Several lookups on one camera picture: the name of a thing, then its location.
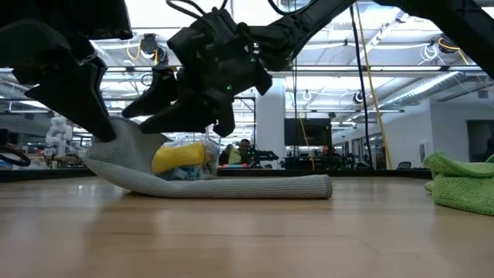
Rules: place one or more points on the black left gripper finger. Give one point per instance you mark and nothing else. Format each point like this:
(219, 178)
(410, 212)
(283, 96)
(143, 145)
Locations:
(85, 100)

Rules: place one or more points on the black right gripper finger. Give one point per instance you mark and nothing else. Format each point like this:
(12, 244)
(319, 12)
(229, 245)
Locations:
(158, 92)
(181, 117)

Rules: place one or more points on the yellow microfiber towel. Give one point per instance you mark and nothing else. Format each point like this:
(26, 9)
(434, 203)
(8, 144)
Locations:
(177, 156)

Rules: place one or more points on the gray waffle-weave towel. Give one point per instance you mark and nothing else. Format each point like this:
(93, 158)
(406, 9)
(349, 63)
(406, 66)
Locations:
(231, 187)

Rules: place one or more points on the black background robot arm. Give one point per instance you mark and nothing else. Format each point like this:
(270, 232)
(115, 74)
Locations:
(264, 156)

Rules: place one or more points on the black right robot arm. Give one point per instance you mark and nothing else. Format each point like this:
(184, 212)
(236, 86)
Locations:
(293, 31)

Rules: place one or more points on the bright green microfiber towel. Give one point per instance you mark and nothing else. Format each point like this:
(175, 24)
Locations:
(459, 189)

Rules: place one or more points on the long ceiling light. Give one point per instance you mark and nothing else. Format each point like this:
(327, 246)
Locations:
(131, 69)

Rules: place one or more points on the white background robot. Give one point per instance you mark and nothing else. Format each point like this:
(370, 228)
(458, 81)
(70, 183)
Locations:
(58, 133)

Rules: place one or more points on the clear plastic bin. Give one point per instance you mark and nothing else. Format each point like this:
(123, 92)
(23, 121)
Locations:
(212, 154)

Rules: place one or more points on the person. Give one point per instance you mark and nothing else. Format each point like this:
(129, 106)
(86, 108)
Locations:
(231, 155)
(245, 148)

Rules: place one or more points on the black office chair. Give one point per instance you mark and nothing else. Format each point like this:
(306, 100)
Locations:
(404, 165)

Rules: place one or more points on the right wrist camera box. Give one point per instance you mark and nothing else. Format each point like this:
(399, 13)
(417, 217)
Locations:
(187, 42)

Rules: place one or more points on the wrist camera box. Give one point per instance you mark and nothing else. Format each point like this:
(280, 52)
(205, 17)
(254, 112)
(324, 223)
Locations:
(187, 42)
(108, 19)

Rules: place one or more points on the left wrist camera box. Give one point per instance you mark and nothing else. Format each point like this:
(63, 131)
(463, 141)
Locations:
(108, 19)

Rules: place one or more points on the black wall screen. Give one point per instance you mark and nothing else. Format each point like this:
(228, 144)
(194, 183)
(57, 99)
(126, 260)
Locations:
(308, 131)

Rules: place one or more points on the ceiling air duct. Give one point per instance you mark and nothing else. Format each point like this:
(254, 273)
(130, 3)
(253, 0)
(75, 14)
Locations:
(420, 90)

